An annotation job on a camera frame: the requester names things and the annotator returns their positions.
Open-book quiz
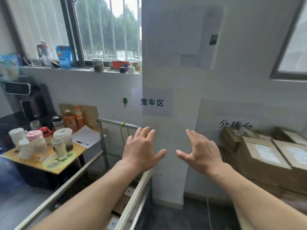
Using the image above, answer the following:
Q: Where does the person's right hand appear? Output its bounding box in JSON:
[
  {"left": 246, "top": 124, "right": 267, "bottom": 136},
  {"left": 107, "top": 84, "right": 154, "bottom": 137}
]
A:
[{"left": 176, "top": 129, "right": 233, "bottom": 176}]

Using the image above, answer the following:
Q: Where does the dark-framed window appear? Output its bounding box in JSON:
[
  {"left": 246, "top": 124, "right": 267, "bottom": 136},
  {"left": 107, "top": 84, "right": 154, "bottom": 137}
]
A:
[{"left": 270, "top": 0, "right": 307, "bottom": 81}]

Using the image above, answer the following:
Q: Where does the person's right forearm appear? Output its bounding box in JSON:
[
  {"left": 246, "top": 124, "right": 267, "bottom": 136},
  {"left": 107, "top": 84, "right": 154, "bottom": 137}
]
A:
[{"left": 211, "top": 163, "right": 307, "bottom": 230}]

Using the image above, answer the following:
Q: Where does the person's left forearm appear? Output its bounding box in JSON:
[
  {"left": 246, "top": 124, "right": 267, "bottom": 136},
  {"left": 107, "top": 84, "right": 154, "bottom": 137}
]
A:
[{"left": 30, "top": 160, "right": 144, "bottom": 230}]

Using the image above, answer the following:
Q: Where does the wall sign with black characters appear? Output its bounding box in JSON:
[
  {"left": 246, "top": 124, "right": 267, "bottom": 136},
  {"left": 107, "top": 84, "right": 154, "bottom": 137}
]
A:
[{"left": 141, "top": 88, "right": 174, "bottom": 118}]

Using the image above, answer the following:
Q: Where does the aluminium-framed window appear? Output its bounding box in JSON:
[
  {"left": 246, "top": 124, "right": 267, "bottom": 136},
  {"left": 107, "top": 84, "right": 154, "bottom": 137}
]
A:
[{"left": 0, "top": 0, "right": 142, "bottom": 67}]

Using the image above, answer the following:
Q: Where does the dark lid glass jar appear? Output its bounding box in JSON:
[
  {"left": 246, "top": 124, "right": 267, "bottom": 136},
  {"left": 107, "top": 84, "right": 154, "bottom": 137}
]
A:
[{"left": 92, "top": 58, "right": 104, "bottom": 73}]

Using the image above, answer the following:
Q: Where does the small yellow table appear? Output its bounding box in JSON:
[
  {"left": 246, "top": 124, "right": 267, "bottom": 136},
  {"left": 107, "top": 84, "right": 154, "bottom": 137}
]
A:
[{"left": 1, "top": 142, "right": 87, "bottom": 175}]

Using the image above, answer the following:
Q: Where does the metal wire cage cart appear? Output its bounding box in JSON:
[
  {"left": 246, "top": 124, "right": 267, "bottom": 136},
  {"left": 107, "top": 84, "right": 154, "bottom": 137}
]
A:
[{"left": 14, "top": 118, "right": 154, "bottom": 230}]

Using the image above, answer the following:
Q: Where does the black water dispenser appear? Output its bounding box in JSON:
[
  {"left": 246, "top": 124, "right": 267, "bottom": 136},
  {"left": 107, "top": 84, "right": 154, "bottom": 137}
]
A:
[{"left": 0, "top": 76, "right": 58, "bottom": 137}]

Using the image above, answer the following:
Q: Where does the yellow-green round sticker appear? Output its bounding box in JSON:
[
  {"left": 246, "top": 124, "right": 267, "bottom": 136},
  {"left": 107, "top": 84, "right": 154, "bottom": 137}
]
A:
[{"left": 42, "top": 150, "right": 76, "bottom": 171}]

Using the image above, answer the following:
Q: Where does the small parcel white label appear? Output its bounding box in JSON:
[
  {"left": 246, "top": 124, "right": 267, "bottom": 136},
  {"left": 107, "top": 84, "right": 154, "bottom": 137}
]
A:
[{"left": 123, "top": 185, "right": 137, "bottom": 197}]

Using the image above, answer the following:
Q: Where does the white lid drink cup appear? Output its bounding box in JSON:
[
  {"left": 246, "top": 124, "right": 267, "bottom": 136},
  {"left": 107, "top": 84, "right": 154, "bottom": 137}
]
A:
[{"left": 52, "top": 128, "right": 74, "bottom": 152}]

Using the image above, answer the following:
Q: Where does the brown tea bottle white cap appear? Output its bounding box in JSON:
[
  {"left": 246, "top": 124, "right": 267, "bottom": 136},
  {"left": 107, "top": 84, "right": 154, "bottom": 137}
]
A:
[{"left": 63, "top": 109, "right": 77, "bottom": 132}]

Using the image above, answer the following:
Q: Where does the white plastic cup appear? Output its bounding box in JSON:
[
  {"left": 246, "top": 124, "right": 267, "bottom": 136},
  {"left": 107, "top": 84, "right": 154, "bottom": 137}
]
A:
[{"left": 18, "top": 139, "right": 33, "bottom": 160}]

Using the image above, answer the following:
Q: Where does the red lid bottle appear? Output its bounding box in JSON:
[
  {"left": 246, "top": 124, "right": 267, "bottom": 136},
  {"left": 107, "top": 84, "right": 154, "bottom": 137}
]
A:
[{"left": 38, "top": 126, "right": 54, "bottom": 144}]

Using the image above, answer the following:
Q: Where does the yellow-green rope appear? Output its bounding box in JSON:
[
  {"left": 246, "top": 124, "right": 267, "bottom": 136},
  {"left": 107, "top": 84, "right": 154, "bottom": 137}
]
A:
[{"left": 120, "top": 122, "right": 130, "bottom": 145}]

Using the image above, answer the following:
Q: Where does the black lid steel flask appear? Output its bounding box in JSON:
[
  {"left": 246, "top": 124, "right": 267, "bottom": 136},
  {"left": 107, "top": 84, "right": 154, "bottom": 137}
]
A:
[{"left": 52, "top": 115, "right": 64, "bottom": 131}]

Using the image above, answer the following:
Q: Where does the clear bottle with strap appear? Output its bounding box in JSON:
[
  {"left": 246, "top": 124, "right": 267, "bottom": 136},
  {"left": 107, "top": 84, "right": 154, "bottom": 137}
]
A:
[{"left": 36, "top": 40, "right": 52, "bottom": 66}]

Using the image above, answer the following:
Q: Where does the pile of parcels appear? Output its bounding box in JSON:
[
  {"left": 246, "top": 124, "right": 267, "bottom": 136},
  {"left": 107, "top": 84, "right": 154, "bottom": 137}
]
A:
[{"left": 220, "top": 126, "right": 307, "bottom": 197}]

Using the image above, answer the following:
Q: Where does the clear glass kettle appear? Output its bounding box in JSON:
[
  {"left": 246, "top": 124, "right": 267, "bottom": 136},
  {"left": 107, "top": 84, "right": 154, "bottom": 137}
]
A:
[{"left": 23, "top": 56, "right": 43, "bottom": 67}]

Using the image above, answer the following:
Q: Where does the white paper sheet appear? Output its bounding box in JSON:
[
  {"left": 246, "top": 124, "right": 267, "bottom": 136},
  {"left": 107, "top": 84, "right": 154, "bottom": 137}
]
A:
[{"left": 72, "top": 125, "right": 107, "bottom": 149}]

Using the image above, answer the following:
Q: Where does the blue detergent bottle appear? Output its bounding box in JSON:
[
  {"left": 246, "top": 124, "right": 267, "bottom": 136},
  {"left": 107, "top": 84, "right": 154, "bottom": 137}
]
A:
[{"left": 56, "top": 45, "right": 72, "bottom": 69}]

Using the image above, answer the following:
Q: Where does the clear glass jar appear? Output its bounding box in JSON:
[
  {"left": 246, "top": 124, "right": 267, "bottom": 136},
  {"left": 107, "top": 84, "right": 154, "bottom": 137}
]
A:
[{"left": 51, "top": 137, "right": 68, "bottom": 160}]

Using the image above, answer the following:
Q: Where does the large labelled cardboard box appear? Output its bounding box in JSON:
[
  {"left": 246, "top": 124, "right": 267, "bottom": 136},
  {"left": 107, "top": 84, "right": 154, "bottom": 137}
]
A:
[
  {"left": 105, "top": 214, "right": 120, "bottom": 230},
  {"left": 112, "top": 194, "right": 131, "bottom": 216}
]

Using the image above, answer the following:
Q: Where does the pink lid clear tumbler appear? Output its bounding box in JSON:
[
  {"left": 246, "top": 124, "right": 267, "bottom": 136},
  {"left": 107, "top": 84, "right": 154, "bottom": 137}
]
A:
[{"left": 26, "top": 130, "right": 50, "bottom": 161}]

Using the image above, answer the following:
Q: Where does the pale blue plastic bag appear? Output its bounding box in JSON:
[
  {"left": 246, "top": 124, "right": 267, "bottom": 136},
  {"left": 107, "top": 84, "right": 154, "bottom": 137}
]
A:
[{"left": 0, "top": 54, "right": 21, "bottom": 81}]

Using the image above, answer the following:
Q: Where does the person's left hand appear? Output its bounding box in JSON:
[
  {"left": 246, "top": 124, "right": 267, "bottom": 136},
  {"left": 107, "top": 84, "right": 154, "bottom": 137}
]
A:
[{"left": 122, "top": 126, "right": 167, "bottom": 174}]

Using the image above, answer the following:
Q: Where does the blue water jug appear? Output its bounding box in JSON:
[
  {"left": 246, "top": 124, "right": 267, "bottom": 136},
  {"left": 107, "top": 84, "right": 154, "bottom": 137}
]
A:
[{"left": 0, "top": 155, "right": 22, "bottom": 189}]

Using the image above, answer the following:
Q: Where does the orange drink bottle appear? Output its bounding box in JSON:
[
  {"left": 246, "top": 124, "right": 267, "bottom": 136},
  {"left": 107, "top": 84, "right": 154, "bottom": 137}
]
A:
[{"left": 74, "top": 106, "right": 85, "bottom": 130}]

